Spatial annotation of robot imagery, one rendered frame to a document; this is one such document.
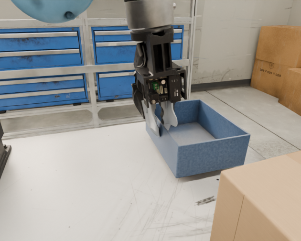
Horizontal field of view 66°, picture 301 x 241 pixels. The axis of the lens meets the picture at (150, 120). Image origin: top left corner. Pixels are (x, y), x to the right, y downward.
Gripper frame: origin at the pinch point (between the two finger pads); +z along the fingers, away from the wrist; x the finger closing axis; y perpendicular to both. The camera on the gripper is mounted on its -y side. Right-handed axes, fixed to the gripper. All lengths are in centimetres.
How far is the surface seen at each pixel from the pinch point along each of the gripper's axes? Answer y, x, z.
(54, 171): -1.0, -22.9, 4.5
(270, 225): 31.9, -0.4, -8.4
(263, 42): -216, 201, 41
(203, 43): -230, 126, 33
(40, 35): -139, -40, -11
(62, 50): -139, -29, 1
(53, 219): 11.8, -22.0, 4.6
